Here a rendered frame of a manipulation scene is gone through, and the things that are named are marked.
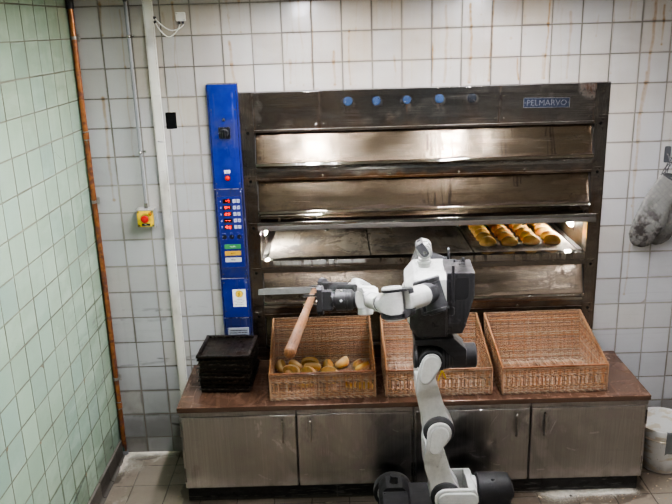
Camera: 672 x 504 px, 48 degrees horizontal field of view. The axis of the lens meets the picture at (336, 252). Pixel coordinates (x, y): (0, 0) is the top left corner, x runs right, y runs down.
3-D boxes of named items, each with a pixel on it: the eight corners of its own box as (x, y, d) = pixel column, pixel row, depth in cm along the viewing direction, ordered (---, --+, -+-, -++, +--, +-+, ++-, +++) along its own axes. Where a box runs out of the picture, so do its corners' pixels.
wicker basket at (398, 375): (378, 358, 436) (378, 313, 428) (476, 355, 436) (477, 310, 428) (384, 398, 389) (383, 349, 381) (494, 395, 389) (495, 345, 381)
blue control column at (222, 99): (262, 327, 637) (246, 64, 574) (281, 327, 636) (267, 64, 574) (233, 452, 452) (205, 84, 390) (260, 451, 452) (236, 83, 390)
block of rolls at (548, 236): (462, 221, 492) (462, 212, 490) (536, 218, 492) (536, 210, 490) (480, 247, 434) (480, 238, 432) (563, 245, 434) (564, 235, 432)
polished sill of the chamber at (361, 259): (262, 264, 427) (262, 258, 426) (581, 255, 427) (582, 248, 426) (261, 268, 422) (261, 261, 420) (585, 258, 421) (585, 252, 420)
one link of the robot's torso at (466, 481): (471, 488, 375) (472, 464, 371) (478, 513, 355) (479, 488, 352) (429, 489, 375) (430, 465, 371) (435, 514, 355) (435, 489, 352)
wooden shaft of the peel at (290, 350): (295, 359, 188) (295, 347, 188) (283, 359, 188) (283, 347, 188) (317, 294, 359) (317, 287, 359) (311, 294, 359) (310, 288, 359)
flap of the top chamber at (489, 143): (256, 169, 405) (255, 131, 406) (591, 159, 404) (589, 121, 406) (256, 167, 400) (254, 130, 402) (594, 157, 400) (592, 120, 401)
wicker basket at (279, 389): (273, 361, 436) (271, 316, 428) (371, 358, 436) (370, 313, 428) (268, 402, 389) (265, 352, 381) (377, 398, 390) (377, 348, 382)
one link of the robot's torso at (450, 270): (467, 317, 355) (468, 244, 344) (475, 347, 322) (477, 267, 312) (404, 318, 357) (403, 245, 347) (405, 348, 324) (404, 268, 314)
